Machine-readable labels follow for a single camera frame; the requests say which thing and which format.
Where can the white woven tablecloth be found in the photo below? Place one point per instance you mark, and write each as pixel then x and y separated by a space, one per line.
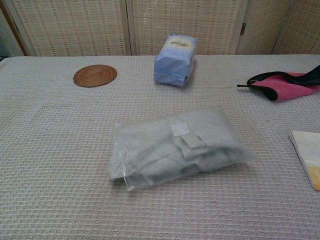
pixel 75 162

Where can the translucent frosted plastic bag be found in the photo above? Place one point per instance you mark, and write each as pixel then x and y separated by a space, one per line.
pixel 155 172

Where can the pink black fabric pouch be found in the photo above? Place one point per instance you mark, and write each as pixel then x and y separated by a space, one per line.
pixel 287 86

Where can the round woven rattan coaster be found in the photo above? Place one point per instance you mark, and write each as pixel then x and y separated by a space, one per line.
pixel 95 75

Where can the white clothes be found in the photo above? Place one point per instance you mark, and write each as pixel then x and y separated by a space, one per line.
pixel 160 152

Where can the white and yellow booklet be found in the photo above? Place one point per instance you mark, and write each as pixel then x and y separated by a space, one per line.
pixel 308 155

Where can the light blue tissue pack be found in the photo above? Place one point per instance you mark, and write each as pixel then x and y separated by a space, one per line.
pixel 175 62

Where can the woven folding screen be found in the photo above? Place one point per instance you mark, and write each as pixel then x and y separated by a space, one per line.
pixel 175 25

